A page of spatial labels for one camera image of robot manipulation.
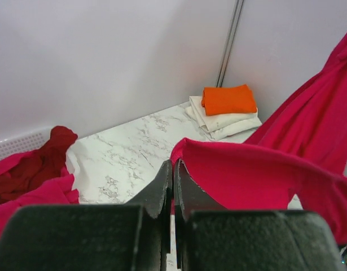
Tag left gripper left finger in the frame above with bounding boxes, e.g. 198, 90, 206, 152
0, 161, 172, 270

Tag right wall aluminium rail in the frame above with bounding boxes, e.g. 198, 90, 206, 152
216, 0, 245, 88

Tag dark red t shirt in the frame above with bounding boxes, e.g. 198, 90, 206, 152
0, 126, 78, 204

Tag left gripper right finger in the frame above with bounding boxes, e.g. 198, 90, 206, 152
173, 160, 344, 270

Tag crimson red t shirt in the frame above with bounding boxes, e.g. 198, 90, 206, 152
170, 33, 347, 244

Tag folded orange t shirt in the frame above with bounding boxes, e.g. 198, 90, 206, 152
201, 85, 258, 116

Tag white plastic laundry basket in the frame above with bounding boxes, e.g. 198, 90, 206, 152
0, 127, 81, 177

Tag folded white t shirt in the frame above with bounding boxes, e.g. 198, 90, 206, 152
185, 96, 262, 141

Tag pink magenta t shirt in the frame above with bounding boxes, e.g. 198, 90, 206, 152
0, 167, 79, 237

